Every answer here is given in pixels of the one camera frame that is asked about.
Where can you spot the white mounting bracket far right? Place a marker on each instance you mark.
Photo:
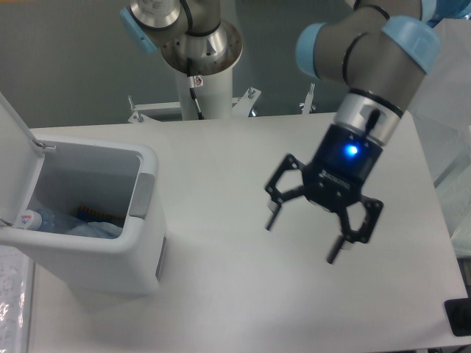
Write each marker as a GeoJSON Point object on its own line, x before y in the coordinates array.
{"type": "Point", "coordinates": [307, 106]}

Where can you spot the paper sheet in sleeve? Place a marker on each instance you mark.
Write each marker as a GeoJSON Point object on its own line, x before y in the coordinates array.
{"type": "Point", "coordinates": [17, 275]}

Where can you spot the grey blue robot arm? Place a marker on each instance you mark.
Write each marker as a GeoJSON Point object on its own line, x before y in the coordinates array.
{"type": "Point", "coordinates": [382, 52]}

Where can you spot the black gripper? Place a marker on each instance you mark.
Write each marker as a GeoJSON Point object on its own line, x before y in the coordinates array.
{"type": "Point", "coordinates": [334, 179]}

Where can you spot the blue yellow snack packet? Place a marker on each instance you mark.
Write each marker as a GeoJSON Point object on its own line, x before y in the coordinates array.
{"type": "Point", "coordinates": [88, 214]}

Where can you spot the black device at edge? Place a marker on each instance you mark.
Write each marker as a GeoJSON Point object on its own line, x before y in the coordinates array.
{"type": "Point", "coordinates": [458, 314]}

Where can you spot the clear crushed plastic bottle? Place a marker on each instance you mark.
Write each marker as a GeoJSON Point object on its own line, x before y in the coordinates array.
{"type": "Point", "coordinates": [45, 220]}

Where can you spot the white open trash can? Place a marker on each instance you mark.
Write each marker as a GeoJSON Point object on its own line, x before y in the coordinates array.
{"type": "Point", "coordinates": [62, 173]}

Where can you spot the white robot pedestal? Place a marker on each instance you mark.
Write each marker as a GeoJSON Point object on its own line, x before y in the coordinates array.
{"type": "Point", "coordinates": [205, 96]}

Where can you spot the translucent plastic box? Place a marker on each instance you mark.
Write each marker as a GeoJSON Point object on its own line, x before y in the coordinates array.
{"type": "Point", "coordinates": [441, 112]}

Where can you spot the blue water jug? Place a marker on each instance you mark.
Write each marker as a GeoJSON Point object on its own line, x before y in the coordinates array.
{"type": "Point", "coordinates": [450, 9]}

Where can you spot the white mounting bracket left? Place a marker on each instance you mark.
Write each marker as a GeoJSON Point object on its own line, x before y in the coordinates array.
{"type": "Point", "coordinates": [163, 112]}

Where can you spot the white mounting bracket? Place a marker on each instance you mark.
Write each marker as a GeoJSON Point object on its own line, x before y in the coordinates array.
{"type": "Point", "coordinates": [307, 106]}
{"type": "Point", "coordinates": [163, 112]}
{"type": "Point", "coordinates": [245, 106]}

